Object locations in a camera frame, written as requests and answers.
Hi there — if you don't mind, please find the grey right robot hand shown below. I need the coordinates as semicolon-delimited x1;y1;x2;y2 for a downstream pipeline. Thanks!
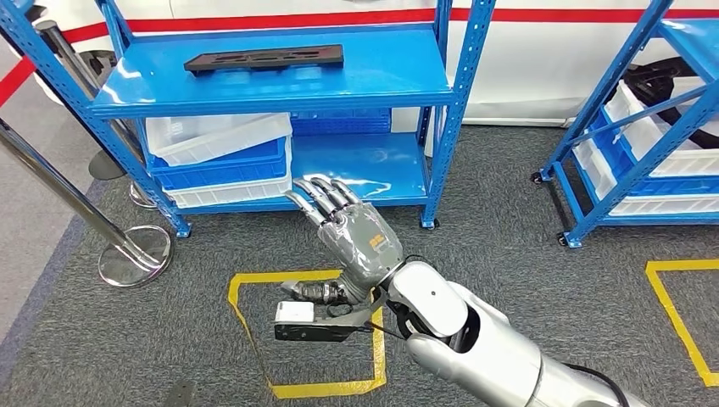
279;176;405;307

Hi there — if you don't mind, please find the long black plastic part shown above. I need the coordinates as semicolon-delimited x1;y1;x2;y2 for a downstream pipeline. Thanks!
183;44;345;77

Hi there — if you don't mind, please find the blue metal shelf rack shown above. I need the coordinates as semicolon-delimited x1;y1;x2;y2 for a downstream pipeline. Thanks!
0;0;499;240

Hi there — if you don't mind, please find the blue wheeled shelf rack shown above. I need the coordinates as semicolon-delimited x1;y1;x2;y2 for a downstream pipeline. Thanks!
530;0;719;249

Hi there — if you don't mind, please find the black curved car part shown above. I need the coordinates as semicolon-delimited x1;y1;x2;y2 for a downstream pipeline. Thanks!
623;56;719;150

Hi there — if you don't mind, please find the blue ribbed plastic crate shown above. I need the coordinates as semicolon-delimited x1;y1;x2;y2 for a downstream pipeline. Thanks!
290;108;393;137

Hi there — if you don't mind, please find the translucent white plastic bin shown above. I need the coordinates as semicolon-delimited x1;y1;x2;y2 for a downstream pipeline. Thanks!
144;112;293;168

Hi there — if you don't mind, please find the chrome stanchion with dark head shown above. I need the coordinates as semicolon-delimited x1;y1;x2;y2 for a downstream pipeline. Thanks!
33;20;159;210

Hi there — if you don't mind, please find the red barrier belt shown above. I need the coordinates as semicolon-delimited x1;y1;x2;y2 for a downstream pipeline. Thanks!
0;6;719;108

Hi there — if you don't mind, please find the chrome stanchion with chrome base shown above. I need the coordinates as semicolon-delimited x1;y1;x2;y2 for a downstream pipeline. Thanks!
0;118;172;288

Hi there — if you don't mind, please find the small black flat plate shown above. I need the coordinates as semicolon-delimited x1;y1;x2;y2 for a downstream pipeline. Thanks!
163;381;195;407

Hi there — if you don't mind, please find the white car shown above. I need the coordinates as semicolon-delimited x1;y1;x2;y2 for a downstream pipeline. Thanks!
28;0;719;127

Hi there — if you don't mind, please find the thin black pole stanchion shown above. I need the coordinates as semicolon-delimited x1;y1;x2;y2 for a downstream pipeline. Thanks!
22;4;125;182

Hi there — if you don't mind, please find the thin black camera cable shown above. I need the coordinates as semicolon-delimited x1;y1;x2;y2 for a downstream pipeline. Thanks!
324;302;407;342

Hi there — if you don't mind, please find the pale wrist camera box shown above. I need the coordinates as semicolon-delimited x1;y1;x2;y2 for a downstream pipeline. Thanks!
275;301;315;326

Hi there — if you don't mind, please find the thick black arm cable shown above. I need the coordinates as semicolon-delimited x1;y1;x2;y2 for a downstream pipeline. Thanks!
561;363;630;407

